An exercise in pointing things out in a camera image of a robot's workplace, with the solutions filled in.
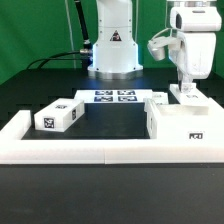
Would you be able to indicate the white cabinet body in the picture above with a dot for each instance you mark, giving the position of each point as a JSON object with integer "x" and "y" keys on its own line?
{"x": 185, "y": 122}

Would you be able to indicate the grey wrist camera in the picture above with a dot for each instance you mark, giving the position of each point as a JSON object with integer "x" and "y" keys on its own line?
{"x": 156, "y": 46}

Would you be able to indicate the white base tag plate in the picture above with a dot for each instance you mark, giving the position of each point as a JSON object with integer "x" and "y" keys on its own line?
{"x": 113, "y": 96}

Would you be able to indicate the white U-shaped fence frame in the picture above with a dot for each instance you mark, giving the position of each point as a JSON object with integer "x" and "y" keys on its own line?
{"x": 14, "y": 149}

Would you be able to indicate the white cabinet door panel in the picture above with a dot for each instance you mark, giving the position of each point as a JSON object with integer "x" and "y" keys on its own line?
{"x": 192, "y": 103}

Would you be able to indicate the green backdrop curtain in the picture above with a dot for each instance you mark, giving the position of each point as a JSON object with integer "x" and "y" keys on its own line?
{"x": 36, "y": 29}

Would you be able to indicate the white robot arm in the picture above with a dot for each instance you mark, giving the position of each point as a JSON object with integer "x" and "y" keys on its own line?
{"x": 115, "y": 53}

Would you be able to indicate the white cabinet top box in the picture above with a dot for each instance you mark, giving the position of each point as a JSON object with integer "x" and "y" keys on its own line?
{"x": 59, "y": 115}

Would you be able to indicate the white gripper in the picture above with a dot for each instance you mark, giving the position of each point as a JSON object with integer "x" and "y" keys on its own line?
{"x": 195, "y": 30}

